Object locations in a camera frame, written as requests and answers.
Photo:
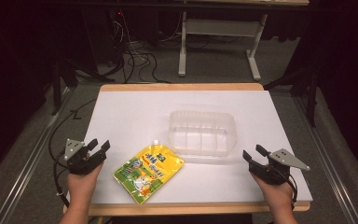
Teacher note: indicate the yellow green spout pouch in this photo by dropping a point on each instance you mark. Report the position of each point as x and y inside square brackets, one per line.
[147, 172]

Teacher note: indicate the white table cover sheet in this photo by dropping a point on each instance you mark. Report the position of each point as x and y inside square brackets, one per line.
[136, 118]

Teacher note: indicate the person's left hand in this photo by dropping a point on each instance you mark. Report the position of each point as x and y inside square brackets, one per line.
[80, 189]

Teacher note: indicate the white metal desk frame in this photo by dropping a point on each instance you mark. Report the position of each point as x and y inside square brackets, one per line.
[220, 28]

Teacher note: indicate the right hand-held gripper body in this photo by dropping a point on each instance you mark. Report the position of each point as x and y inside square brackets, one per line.
[270, 172]

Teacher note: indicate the person's right hand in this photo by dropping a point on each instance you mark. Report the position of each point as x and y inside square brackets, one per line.
[278, 196]

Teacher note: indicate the wooden table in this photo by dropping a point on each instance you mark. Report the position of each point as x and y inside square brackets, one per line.
[180, 86]

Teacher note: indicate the clear plastic container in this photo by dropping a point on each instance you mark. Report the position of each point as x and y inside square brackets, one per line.
[202, 133]

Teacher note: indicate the metal floor rail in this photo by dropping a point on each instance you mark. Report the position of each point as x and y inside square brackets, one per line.
[28, 168]
[326, 161]

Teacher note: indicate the black metal stand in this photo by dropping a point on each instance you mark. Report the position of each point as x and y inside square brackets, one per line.
[57, 84]
[311, 93]

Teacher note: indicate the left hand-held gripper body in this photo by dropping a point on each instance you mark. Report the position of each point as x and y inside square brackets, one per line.
[82, 161]

